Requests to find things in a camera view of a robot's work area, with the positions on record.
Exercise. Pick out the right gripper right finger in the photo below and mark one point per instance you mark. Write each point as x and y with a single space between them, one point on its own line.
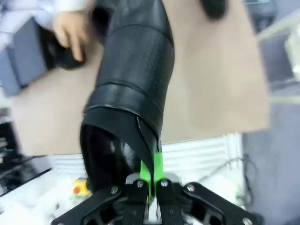
171 206

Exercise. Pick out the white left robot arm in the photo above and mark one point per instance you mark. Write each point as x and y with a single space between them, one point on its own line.
28 206

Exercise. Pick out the person in white jacket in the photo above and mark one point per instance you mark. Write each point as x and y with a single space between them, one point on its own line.
14 14

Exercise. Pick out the person right hand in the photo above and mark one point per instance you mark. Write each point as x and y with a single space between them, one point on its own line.
72 30

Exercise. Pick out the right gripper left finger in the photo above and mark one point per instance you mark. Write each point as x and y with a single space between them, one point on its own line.
136 206

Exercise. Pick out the person right forearm white sleeve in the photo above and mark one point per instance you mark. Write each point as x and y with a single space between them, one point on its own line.
70 4

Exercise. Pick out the slotted aluminium base plate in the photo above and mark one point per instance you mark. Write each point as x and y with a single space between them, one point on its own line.
187 159

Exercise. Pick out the yellow emergency stop button box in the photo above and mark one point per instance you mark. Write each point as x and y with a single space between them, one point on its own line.
82 187

